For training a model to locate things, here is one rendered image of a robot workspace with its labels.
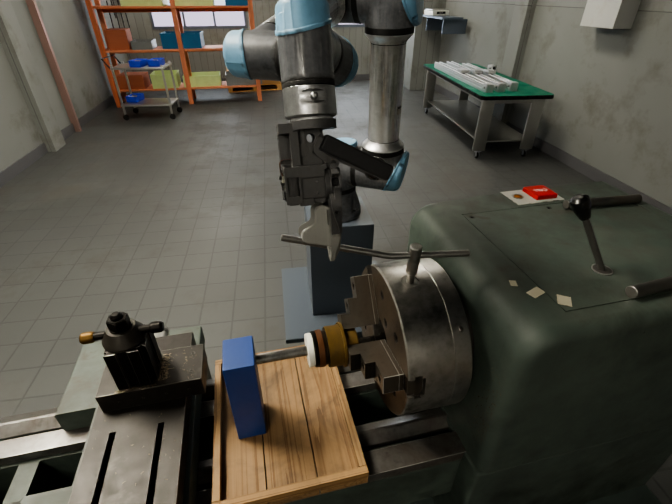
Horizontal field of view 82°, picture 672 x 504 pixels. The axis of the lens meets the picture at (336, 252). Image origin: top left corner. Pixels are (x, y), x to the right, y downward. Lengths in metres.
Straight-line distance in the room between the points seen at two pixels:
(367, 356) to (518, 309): 0.28
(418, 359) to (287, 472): 0.37
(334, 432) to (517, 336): 0.46
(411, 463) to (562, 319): 0.44
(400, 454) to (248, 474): 0.32
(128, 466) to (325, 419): 0.40
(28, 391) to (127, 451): 1.74
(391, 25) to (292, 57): 0.47
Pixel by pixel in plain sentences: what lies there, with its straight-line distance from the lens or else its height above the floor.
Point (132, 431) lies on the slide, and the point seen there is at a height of 0.97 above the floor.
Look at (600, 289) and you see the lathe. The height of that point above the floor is 1.26.
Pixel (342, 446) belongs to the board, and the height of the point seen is 0.89.
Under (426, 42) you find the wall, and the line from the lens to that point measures 8.83.
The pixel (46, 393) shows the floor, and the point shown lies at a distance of 2.56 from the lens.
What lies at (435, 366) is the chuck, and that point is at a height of 1.14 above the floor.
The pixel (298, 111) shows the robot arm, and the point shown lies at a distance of 0.56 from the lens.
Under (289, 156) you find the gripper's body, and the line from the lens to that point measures 0.59.
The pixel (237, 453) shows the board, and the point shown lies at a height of 0.89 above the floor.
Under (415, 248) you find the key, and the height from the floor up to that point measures 1.32.
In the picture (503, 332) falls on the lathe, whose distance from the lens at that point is 0.73.
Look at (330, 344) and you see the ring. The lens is 0.79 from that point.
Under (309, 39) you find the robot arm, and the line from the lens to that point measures 0.57.
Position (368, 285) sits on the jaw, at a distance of 0.82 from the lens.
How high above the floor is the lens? 1.69
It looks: 34 degrees down
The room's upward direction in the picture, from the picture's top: straight up
